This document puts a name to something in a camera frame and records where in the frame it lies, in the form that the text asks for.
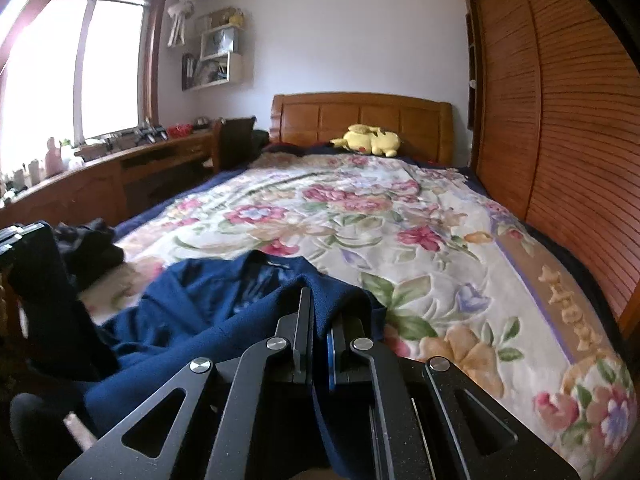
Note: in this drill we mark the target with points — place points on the black devices on stand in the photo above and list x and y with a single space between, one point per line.
150 133

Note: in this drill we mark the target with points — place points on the yellow plush toy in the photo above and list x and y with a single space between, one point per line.
370 142

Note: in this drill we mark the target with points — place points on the dark binders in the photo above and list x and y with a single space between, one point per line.
189 72

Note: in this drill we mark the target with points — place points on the wooden desk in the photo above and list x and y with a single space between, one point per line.
85 185

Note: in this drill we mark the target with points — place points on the navy blue blazer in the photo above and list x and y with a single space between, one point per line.
200 300

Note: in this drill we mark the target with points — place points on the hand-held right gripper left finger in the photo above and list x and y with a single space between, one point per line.
300 340

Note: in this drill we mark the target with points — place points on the red basket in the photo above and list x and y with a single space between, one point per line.
179 131

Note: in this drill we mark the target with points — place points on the tied beige curtain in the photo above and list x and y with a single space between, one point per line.
180 15

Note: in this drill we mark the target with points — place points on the white wall shelf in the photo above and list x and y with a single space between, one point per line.
235 67

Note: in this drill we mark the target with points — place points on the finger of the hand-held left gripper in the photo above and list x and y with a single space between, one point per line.
20 237

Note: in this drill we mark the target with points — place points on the dark clothes pile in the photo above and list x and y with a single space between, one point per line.
95 250

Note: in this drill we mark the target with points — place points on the wooden chair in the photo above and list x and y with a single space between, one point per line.
235 145

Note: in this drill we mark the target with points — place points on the wooden bed headboard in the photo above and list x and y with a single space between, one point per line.
350 115

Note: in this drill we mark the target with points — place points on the pink bottle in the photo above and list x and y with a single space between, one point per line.
53 162

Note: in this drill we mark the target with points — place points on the wood-framed window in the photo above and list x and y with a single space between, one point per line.
110 60

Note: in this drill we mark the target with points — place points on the dark cloth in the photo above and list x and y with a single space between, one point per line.
45 440

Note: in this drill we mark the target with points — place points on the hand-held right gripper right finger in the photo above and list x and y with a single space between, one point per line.
331 360

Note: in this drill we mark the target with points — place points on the white paper bag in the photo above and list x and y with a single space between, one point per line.
220 42

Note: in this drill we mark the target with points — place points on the wooden slatted wardrobe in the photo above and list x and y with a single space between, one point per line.
560 135

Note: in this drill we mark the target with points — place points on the small yellow shelf toy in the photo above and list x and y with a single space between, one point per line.
236 17

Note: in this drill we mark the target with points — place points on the floral blanket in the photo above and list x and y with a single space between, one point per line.
400 220

